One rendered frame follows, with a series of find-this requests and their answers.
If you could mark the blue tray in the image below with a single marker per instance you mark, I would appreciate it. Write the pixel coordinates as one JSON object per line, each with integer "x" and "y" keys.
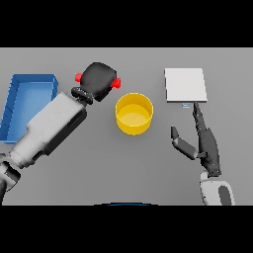
{"x": 28, "y": 105}

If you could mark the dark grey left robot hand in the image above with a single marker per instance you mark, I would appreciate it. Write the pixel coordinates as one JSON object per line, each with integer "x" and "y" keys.
{"x": 97, "y": 79}

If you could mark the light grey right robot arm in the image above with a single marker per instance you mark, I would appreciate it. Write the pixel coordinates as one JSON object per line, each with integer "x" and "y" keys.
{"x": 216, "y": 192}

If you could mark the yellow bowl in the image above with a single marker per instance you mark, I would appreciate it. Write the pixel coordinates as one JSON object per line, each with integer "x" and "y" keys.
{"x": 134, "y": 113}

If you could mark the pale square measuring scale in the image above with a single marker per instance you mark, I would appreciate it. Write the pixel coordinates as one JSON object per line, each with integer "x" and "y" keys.
{"x": 185, "y": 85}

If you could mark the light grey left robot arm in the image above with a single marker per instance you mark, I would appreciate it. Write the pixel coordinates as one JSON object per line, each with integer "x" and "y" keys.
{"x": 49, "y": 128}

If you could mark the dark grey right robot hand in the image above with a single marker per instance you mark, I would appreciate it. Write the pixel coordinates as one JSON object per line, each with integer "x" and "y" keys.
{"x": 207, "y": 145}

